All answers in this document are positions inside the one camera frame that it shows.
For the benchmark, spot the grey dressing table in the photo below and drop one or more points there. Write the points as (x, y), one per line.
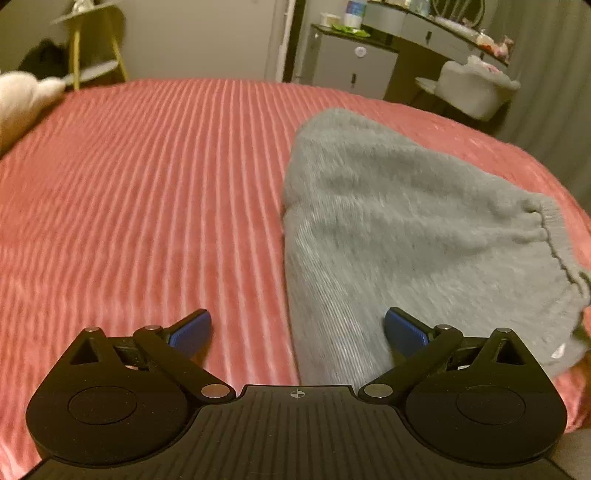
(434, 41)

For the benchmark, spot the wrapped flower bouquet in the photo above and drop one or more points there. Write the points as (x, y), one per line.
(82, 4)

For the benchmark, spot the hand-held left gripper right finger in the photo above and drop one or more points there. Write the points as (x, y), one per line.
(406, 332)

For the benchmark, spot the pink ribbed blanket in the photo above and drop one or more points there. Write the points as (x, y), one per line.
(138, 207)

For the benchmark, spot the grey pants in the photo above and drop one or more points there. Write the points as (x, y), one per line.
(392, 221)

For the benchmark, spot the pale shell-back chair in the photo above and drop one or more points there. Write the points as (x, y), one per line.
(471, 92)

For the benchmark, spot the pale pink plush toy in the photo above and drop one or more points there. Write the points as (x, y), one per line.
(21, 101)

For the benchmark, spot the grey curtain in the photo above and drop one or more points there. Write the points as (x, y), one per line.
(540, 83)

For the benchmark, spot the grey nightstand cabinet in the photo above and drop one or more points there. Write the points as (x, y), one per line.
(346, 64)

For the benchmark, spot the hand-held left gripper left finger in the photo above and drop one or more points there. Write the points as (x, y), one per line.
(191, 330)

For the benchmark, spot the small pink plush toy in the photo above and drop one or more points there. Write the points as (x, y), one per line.
(504, 46)

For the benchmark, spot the clothes on chair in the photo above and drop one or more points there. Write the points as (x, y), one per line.
(485, 67)

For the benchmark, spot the blue and white box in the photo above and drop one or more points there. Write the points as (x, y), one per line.
(355, 13)

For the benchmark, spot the round mirror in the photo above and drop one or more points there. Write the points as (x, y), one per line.
(457, 9)

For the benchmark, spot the yellow two-tier side table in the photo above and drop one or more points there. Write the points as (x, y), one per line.
(87, 50)

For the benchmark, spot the green packets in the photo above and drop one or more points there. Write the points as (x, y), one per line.
(351, 30)

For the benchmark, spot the white round container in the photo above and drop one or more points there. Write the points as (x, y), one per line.
(329, 19)

